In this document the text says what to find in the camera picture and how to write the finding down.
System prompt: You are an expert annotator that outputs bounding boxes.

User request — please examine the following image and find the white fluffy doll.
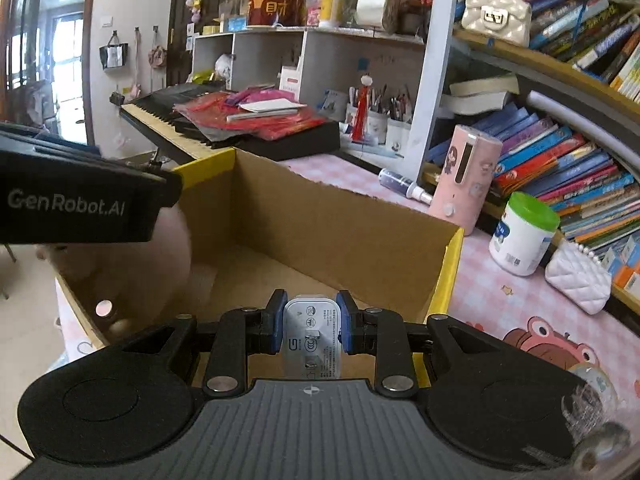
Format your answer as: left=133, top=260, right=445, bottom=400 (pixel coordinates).
left=215, top=54, right=235, bottom=88

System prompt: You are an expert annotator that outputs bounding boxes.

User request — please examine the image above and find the pink checked tablecloth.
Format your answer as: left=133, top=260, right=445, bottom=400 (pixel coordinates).
left=55, top=152, right=640, bottom=411

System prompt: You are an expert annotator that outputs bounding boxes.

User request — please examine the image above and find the white envelope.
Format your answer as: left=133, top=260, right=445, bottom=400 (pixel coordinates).
left=239, top=99, right=307, bottom=113

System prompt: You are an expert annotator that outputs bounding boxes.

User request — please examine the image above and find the thick book lying flat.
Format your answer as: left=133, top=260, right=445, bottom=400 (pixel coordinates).
left=440, top=91, right=513, bottom=117
left=450, top=74, right=521, bottom=97

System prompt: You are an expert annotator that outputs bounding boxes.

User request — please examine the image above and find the pink plush toy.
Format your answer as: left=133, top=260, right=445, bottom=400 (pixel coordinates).
left=35, top=205, right=193, bottom=341

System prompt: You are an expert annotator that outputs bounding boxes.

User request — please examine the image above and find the pink hanging strap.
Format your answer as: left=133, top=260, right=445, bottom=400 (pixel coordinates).
left=131, top=30, right=143, bottom=101

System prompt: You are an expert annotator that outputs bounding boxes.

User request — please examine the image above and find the slanted row of thin books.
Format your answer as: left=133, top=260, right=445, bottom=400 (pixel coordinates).
left=520, top=0, right=640, bottom=103

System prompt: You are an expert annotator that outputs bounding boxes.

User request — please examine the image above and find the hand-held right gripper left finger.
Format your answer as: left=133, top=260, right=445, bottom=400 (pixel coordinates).
left=119, top=289, right=288, bottom=401

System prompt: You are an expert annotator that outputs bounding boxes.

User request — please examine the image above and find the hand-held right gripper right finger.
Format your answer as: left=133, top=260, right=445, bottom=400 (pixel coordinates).
left=336, top=290, right=507, bottom=397

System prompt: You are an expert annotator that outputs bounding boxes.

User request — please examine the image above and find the wooden bookshelf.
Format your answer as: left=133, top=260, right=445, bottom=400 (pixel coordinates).
left=420, top=0, right=640, bottom=321

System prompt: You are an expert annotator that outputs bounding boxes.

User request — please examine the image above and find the red tassel ornament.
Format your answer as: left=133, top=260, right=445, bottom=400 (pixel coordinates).
left=352, top=74, right=373, bottom=143

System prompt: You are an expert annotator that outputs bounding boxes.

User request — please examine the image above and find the pink cylindrical device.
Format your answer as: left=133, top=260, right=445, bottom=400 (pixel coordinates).
left=429, top=125, right=503, bottom=236

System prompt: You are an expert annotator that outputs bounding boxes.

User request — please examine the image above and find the cream handbag with pearl handle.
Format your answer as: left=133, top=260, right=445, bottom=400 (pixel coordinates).
left=461, top=0, right=532, bottom=47

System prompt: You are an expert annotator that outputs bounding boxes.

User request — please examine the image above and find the white cubby shelf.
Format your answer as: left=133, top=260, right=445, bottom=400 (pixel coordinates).
left=191, top=27, right=431, bottom=126

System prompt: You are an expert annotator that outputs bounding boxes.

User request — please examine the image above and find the red and white box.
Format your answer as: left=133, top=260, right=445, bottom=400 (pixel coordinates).
left=279, top=65, right=301, bottom=103

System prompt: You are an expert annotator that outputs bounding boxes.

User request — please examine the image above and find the bunch of pens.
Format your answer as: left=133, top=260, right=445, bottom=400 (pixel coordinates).
left=350, top=82, right=413, bottom=121

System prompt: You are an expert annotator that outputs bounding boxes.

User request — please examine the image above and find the grey flat bar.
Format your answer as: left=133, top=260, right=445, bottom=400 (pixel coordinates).
left=226, top=108, right=298, bottom=122

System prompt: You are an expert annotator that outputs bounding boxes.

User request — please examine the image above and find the white bottle with yellow label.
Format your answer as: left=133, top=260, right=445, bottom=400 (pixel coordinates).
left=320, top=0, right=346, bottom=28

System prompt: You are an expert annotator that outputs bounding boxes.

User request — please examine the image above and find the black tote bag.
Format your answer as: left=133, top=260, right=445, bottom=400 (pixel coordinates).
left=99, top=42, right=130, bottom=70

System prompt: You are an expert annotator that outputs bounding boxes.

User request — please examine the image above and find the white quilted purse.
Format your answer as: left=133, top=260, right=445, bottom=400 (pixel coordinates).
left=545, top=240, right=613, bottom=316

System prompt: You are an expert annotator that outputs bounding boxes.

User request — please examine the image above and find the white jar with green lid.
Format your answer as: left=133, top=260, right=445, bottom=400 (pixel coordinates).
left=489, top=191, right=561, bottom=277

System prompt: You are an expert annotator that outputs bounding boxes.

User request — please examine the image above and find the blue picture card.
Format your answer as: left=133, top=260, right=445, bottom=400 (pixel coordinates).
left=320, top=89, right=349, bottom=122

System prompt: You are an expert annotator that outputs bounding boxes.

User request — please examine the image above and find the small spray bottle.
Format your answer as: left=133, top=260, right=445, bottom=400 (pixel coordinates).
left=378, top=168, right=433, bottom=206

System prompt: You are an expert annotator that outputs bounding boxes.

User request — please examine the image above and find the long row of colourful books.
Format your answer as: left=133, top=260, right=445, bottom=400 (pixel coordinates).
left=425, top=102, right=640, bottom=291

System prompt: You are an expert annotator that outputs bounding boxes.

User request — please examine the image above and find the purple foil packet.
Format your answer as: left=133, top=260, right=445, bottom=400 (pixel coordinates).
left=222, top=87, right=281, bottom=108

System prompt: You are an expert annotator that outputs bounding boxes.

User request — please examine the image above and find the pile of red packets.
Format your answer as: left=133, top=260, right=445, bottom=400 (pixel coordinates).
left=172, top=91, right=328, bottom=141

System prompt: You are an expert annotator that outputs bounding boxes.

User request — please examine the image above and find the white charger plug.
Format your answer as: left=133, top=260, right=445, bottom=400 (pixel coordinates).
left=283, top=297, right=343, bottom=380

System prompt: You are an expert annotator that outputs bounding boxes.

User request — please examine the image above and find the cardboard box with yellow edges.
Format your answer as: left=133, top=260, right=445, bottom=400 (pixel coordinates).
left=55, top=147, right=466, bottom=391

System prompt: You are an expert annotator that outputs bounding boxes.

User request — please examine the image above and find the black electronic keyboard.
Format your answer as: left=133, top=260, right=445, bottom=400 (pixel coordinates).
left=120, top=84, right=342, bottom=163

